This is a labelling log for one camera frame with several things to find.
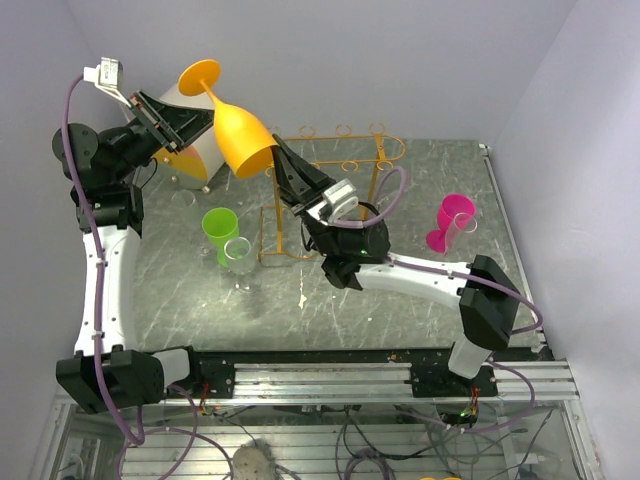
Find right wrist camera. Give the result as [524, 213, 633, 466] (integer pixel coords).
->
[321, 179, 358, 223]

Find pink plastic wine glass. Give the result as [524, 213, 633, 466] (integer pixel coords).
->
[426, 193, 476, 254]

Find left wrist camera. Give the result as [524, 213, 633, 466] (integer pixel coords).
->
[82, 57, 128, 104]

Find white round drawer box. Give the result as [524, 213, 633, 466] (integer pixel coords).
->
[156, 84, 225, 193]

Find clear wide wine glass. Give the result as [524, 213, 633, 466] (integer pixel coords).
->
[224, 237, 257, 293]

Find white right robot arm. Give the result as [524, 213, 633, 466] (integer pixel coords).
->
[272, 137, 524, 396]

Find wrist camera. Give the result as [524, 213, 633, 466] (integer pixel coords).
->
[321, 179, 358, 223]
[82, 57, 128, 104]

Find gold wire glass rack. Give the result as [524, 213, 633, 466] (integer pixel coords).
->
[258, 122, 406, 264]

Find clear small wine glass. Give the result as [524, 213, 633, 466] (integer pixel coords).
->
[171, 190, 198, 212]

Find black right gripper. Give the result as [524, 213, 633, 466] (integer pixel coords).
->
[269, 134, 341, 258]

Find aluminium mounting rail frame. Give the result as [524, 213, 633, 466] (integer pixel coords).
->
[33, 349, 603, 479]

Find yellow plastic wine glass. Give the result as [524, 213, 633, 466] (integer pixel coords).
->
[178, 59, 277, 179]

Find green plastic wine glass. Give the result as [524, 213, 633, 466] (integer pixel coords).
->
[201, 207, 239, 267]

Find clear tall wine glass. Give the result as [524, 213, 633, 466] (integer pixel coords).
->
[444, 212, 478, 256]

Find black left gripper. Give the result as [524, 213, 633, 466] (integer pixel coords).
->
[110, 89, 222, 182]

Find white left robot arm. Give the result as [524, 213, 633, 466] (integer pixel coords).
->
[52, 91, 213, 414]

